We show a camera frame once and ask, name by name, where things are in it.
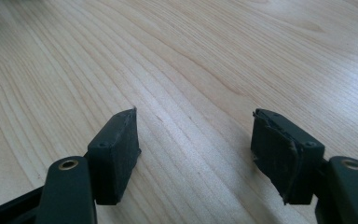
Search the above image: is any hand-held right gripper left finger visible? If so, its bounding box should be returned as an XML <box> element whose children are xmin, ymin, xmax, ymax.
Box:
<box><xmin>87</xmin><ymin>106</ymin><xmax>143</xmax><ymax>206</ymax></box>

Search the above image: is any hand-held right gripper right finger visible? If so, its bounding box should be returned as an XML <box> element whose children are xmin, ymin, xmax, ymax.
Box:
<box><xmin>250</xmin><ymin>107</ymin><xmax>326</xmax><ymax>205</ymax></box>

